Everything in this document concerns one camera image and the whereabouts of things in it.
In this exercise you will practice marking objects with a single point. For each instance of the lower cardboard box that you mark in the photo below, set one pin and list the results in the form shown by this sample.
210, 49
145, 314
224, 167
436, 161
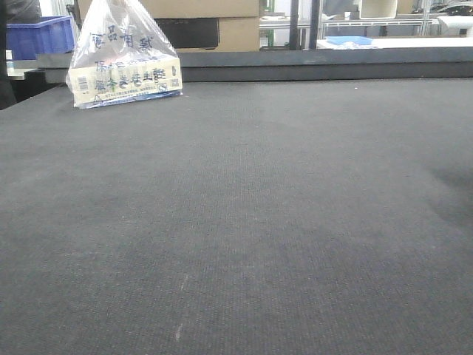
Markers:
212, 34

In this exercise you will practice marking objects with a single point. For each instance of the cardboard box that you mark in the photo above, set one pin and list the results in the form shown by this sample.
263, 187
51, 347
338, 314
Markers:
171, 9
212, 34

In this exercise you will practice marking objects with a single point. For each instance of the white background table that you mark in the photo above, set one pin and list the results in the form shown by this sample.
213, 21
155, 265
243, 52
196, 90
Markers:
409, 42

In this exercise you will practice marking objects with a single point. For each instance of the cream box inside bag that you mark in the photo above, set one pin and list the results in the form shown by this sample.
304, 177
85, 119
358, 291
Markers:
124, 82

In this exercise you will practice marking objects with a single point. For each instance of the clear printed plastic bag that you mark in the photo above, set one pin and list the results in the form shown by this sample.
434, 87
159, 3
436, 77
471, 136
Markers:
133, 37

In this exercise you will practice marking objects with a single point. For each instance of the upper cardboard box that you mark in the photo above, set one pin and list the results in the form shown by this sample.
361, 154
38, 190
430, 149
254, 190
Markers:
171, 9

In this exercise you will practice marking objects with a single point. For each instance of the blue tray on white table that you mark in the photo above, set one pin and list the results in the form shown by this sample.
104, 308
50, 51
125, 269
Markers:
349, 42

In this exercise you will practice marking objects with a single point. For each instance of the blue plastic crate background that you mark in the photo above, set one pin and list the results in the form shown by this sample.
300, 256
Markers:
53, 34

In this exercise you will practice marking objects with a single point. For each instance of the black foam board stack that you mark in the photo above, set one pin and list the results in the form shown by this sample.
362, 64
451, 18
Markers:
328, 65

